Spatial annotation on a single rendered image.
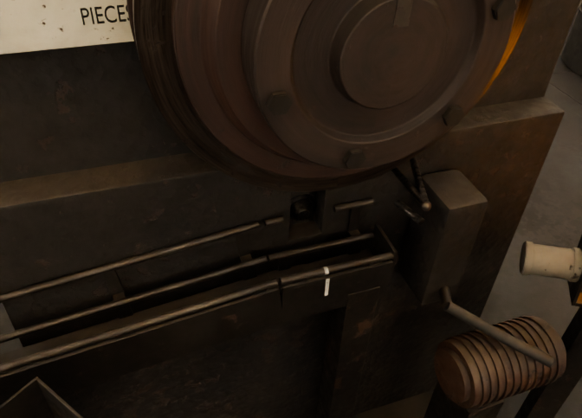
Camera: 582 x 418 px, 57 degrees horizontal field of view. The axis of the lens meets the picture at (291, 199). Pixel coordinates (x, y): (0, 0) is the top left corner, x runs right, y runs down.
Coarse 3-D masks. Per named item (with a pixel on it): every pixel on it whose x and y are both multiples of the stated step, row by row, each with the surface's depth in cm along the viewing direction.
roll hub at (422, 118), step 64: (256, 0) 48; (320, 0) 48; (384, 0) 48; (448, 0) 52; (256, 64) 49; (320, 64) 52; (384, 64) 52; (448, 64) 57; (320, 128) 56; (384, 128) 60; (448, 128) 62
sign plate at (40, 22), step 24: (0, 0) 58; (24, 0) 59; (48, 0) 60; (72, 0) 61; (96, 0) 62; (120, 0) 62; (0, 24) 60; (24, 24) 61; (48, 24) 61; (72, 24) 62; (96, 24) 63; (120, 24) 64; (0, 48) 61; (24, 48) 62; (48, 48) 63
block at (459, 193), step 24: (432, 192) 88; (456, 192) 87; (480, 192) 88; (432, 216) 89; (456, 216) 86; (480, 216) 88; (408, 240) 99; (432, 240) 90; (456, 240) 90; (408, 264) 101; (432, 264) 93; (456, 264) 94; (432, 288) 96; (456, 288) 99
